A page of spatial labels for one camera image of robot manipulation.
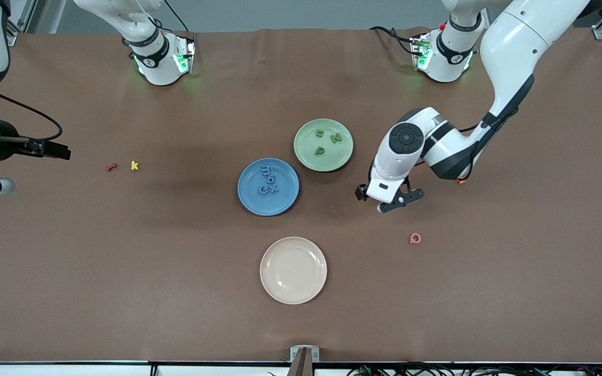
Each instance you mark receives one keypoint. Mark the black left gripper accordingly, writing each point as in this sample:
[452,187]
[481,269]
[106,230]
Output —
[359,192]

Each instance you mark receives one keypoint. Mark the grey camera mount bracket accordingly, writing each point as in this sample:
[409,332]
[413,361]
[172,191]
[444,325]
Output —
[304,360]

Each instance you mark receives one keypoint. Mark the green foam letter P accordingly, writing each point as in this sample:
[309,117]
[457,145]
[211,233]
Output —
[320,151]

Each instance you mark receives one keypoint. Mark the green foam capital N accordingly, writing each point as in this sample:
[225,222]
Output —
[336,138]

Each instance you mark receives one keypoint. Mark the blue foam letter C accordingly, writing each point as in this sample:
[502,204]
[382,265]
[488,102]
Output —
[259,190]

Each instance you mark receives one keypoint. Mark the green plate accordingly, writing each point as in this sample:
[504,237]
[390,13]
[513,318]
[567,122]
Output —
[340,156]

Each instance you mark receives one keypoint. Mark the beige plate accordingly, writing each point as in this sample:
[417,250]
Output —
[293,270]

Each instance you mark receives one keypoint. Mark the white table edge rail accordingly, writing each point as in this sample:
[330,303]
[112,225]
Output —
[45,371]

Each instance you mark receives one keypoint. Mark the pink foam letter Q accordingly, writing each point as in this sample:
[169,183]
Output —
[411,238]

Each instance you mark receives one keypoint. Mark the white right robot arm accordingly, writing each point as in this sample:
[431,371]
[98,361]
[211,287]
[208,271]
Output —
[157,68]

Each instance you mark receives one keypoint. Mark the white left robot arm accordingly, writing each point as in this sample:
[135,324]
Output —
[515,36]

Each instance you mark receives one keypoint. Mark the blue plate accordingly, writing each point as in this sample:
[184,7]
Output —
[251,201]

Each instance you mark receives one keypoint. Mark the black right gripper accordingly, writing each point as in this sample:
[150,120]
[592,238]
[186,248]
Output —
[1,140]

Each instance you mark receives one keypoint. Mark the brown table cover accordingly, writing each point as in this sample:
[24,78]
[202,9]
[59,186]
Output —
[71,313]

